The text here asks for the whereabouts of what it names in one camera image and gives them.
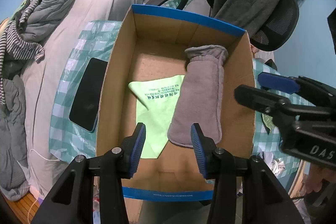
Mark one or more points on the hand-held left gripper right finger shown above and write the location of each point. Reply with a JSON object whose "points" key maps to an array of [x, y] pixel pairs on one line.
{"points": [[198, 150]]}

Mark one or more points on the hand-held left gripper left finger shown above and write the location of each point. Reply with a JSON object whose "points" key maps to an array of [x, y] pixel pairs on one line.
{"points": [[137, 150]]}

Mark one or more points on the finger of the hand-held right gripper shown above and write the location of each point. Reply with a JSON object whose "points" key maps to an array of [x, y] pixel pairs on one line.
{"points": [[278, 82], [257, 99]]}

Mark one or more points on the blue cardboard box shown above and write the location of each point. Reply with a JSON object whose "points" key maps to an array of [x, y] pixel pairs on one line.
{"points": [[147, 66]]}

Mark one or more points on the green patterned cloth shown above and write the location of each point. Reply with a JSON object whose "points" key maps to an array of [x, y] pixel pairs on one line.
{"points": [[267, 121]]}

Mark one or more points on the light green cloth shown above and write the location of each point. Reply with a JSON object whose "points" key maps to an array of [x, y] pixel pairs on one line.
{"points": [[152, 119]]}

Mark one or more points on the white crumpled cloth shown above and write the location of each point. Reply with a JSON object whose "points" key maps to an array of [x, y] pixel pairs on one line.
{"points": [[273, 163]]}

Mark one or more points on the black office chair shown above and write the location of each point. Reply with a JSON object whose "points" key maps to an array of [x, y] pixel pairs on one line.
{"points": [[278, 22]]}

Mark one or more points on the green checked tablecloth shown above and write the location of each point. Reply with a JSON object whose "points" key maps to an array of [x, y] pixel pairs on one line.
{"points": [[65, 134]]}

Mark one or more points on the black smartphone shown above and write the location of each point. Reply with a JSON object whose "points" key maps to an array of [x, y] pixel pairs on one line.
{"points": [[88, 92]]}

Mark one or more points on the striped knit garment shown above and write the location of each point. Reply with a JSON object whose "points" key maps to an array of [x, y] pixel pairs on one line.
{"points": [[15, 43]]}

